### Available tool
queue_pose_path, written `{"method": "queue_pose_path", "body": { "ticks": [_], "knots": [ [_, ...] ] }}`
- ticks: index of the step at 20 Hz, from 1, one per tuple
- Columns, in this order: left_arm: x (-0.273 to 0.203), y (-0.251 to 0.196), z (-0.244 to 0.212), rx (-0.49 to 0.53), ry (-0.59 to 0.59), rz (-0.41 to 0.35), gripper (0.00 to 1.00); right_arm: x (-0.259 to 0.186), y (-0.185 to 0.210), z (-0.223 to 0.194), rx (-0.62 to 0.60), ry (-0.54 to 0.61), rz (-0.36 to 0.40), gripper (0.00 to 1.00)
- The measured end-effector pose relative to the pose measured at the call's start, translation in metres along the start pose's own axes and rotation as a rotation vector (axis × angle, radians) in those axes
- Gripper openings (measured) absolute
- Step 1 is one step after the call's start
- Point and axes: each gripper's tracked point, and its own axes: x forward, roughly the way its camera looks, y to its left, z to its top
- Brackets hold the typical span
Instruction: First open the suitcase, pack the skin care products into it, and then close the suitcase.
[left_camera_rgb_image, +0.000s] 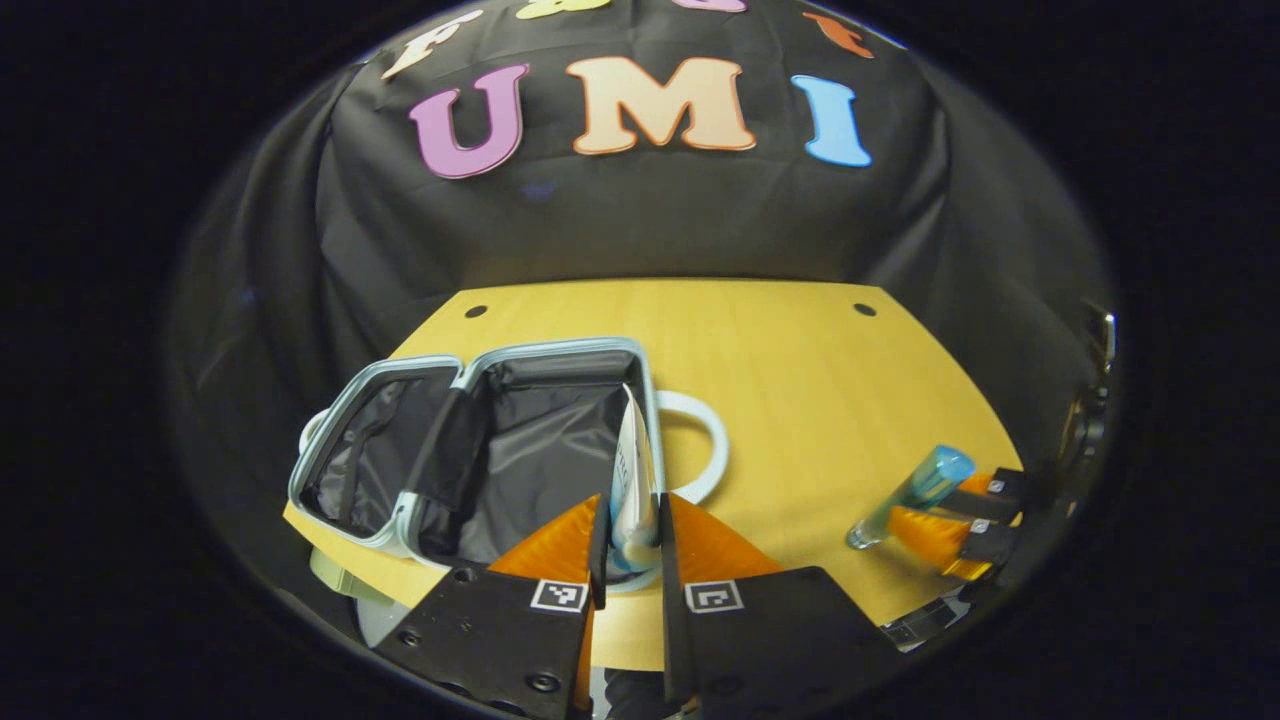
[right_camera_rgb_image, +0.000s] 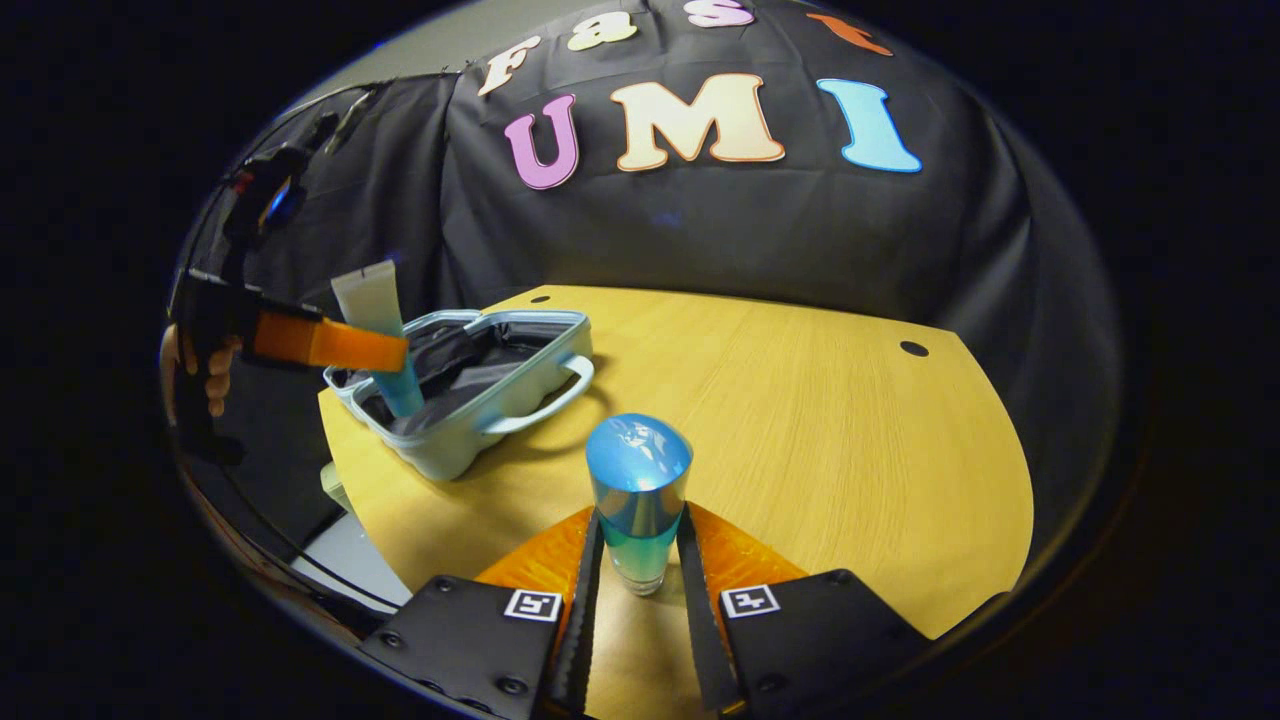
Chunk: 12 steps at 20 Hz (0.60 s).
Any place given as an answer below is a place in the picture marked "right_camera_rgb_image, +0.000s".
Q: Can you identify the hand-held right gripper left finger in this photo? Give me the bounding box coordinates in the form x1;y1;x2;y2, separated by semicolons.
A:
356;506;608;719

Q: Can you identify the light blue suitcase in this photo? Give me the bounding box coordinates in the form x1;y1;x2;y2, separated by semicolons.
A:
322;308;597;483

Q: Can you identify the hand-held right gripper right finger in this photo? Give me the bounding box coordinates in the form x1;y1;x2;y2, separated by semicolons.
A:
675;502;935;718

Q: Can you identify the white and teal cream tube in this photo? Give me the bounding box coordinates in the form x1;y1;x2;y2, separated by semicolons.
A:
330;259;427;419

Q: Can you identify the blue capped glass bottle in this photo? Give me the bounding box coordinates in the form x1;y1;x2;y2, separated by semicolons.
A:
584;412;694;598

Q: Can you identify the dark metal stand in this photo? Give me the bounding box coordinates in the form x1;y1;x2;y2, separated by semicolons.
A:
322;88;376;156

